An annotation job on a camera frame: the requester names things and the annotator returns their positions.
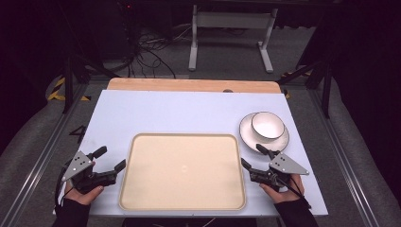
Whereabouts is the white plate with dark rim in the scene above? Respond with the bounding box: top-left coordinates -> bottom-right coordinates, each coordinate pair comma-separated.
238,112 -> 290,153

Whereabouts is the person's right hand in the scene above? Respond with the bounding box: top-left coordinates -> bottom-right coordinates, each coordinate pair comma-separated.
258,173 -> 306,204

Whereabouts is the white metal stand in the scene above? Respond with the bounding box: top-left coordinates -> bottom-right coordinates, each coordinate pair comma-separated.
187,4 -> 279,74

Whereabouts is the black cable bundle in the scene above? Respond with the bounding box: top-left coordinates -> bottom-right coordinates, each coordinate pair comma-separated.
103,18 -> 197,79

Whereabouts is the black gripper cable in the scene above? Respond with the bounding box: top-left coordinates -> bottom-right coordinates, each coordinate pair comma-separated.
275,173 -> 313,210
54,160 -> 74,209

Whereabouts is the person's left hand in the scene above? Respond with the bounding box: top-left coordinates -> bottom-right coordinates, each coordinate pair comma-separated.
63,160 -> 105,206

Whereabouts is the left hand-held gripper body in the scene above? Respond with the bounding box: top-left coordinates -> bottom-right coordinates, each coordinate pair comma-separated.
61,150 -> 117,195

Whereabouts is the wooden table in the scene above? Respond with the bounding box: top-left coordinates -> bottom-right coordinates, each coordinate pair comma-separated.
106,77 -> 282,95

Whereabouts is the black tripod stand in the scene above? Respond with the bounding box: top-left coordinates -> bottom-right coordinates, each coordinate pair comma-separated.
277,53 -> 335,119
61,53 -> 121,114

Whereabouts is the white board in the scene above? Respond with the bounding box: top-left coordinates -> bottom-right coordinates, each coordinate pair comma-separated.
52,89 -> 329,218

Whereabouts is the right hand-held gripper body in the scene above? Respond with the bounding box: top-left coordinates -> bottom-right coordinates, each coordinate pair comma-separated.
249,152 -> 310,192

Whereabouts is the white bowl with dark rim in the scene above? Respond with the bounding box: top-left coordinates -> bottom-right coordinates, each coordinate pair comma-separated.
251,111 -> 286,142

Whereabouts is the beige plastic tray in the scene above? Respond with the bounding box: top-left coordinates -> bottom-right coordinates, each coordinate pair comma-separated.
118,132 -> 247,212

